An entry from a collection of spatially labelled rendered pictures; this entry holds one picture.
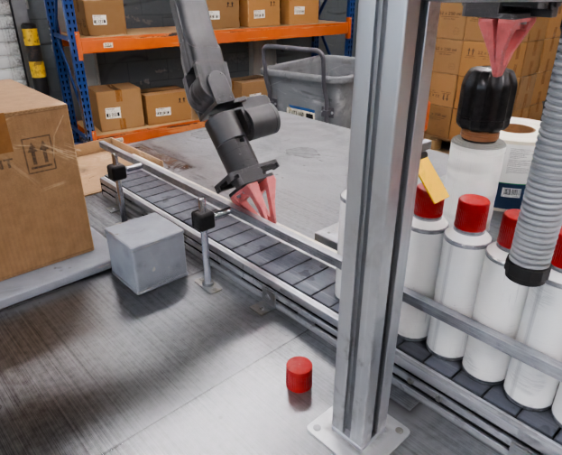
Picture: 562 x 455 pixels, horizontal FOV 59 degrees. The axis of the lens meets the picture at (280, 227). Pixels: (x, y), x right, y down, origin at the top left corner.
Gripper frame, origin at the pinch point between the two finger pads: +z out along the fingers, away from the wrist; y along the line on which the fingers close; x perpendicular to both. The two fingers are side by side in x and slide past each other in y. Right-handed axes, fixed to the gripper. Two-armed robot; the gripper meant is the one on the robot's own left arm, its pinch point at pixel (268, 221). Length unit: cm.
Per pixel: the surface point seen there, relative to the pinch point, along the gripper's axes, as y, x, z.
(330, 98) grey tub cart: 170, 129, -68
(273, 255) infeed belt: -1.0, 1.6, 5.6
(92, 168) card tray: -1, 63, -39
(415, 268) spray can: -2.7, -27.0, 14.8
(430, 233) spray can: -2.1, -30.8, 11.7
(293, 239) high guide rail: -4.6, -10.2, 5.0
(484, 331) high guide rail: -4.2, -33.2, 23.3
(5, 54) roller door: 67, 324, -240
